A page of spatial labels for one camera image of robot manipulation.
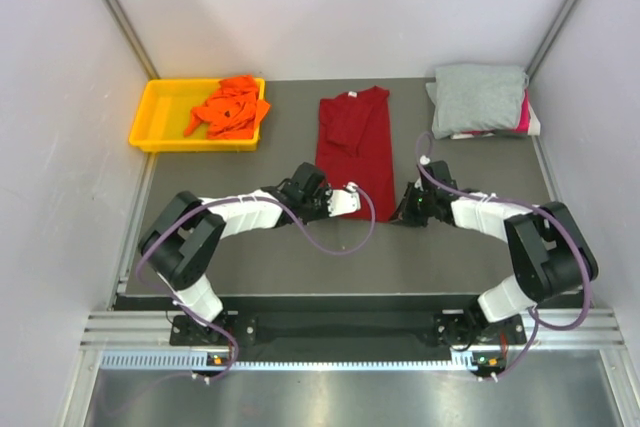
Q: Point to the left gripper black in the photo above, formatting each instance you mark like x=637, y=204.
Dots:
x=325, y=211

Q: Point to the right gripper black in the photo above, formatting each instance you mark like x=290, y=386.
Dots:
x=405, y=208

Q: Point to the dark red t shirt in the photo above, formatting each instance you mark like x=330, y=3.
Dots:
x=354, y=145

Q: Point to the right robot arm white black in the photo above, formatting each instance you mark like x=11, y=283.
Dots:
x=549, y=254

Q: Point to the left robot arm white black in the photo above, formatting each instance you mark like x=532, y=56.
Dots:
x=180, y=244

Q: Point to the orange t shirt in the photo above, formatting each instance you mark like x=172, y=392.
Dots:
x=232, y=112

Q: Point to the folded grey t shirt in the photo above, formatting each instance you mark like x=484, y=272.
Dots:
x=476, y=98

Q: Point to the folded pink white t shirt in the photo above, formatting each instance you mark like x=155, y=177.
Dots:
x=528, y=126

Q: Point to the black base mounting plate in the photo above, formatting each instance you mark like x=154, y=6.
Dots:
x=428, y=328

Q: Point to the yellow plastic bin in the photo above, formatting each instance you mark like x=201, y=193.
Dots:
x=164, y=112

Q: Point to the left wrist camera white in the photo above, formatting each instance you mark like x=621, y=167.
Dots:
x=344, y=201

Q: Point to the aluminium frame rail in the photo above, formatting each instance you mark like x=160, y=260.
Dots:
x=151, y=329

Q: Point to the grey slotted cable duct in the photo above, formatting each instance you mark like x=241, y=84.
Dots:
x=204, y=361

